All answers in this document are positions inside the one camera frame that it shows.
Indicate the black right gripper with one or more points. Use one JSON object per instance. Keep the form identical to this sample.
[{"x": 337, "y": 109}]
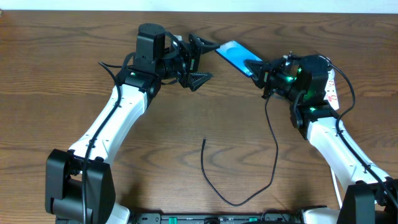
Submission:
[{"x": 268, "y": 78}]

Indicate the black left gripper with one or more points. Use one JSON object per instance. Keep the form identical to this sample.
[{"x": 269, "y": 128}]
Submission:
[{"x": 193, "y": 61}]

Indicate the blue Galaxy smartphone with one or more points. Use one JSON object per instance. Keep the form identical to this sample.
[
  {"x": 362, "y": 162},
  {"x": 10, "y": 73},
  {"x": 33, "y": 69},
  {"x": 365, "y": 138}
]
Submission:
[{"x": 235, "y": 53}]

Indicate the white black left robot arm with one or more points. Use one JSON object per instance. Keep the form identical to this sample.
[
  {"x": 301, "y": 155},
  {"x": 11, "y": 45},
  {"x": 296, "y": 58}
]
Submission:
[{"x": 79, "y": 186}]

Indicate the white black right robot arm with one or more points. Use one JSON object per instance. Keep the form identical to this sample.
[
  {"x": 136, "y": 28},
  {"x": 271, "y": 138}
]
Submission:
[{"x": 370, "y": 192}]

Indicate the white power strip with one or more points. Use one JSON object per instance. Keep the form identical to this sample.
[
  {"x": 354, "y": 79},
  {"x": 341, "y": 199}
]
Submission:
[{"x": 330, "y": 90}]

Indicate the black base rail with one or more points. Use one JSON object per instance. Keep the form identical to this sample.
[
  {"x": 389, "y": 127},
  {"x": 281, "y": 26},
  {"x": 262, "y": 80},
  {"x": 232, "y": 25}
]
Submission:
[{"x": 157, "y": 218}]

